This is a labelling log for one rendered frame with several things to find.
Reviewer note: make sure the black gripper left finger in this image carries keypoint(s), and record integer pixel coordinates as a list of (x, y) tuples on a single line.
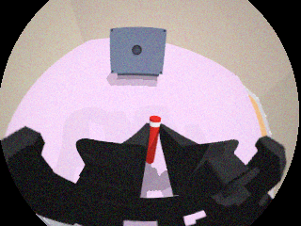
[(129, 155)]

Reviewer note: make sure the red peg with white band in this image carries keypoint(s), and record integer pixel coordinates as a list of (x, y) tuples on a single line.
[(154, 128)]

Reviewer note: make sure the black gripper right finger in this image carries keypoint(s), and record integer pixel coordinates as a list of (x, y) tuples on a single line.
[(184, 157)]

